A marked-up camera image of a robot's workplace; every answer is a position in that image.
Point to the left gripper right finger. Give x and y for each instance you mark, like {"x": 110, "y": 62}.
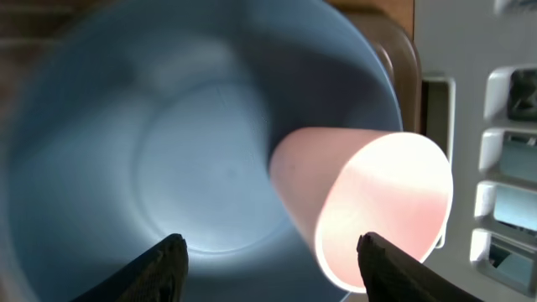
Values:
{"x": 391, "y": 275}

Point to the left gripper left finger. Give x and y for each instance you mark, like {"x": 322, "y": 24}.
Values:
{"x": 158, "y": 275}

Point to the pink cup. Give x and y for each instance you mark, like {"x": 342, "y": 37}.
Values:
{"x": 338, "y": 184}

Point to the dark blue plate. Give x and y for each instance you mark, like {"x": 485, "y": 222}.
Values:
{"x": 160, "y": 117}

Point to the grey dishwasher rack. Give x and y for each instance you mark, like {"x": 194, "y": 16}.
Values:
{"x": 473, "y": 54}

